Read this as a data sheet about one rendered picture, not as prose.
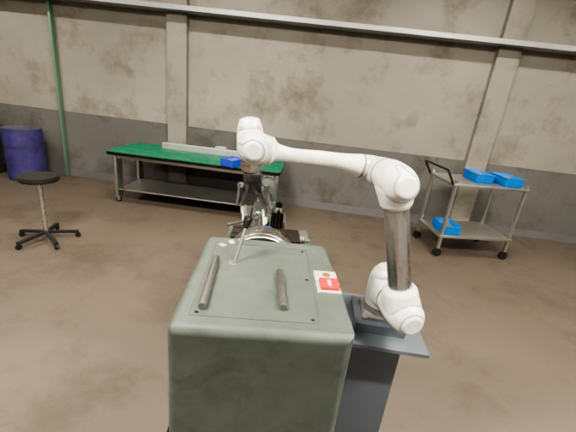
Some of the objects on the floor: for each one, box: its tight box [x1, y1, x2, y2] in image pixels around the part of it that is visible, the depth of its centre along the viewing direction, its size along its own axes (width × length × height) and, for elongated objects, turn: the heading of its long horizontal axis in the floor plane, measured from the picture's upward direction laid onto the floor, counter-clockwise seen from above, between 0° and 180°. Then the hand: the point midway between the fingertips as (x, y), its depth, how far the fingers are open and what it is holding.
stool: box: [15, 171, 81, 250], centre depth 364 cm, size 61×58×73 cm
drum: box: [0, 125, 48, 181], centre depth 557 cm, size 55×55×83 cm
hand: (254, 217), depth 146 cm, fingers open, 9 cm apart
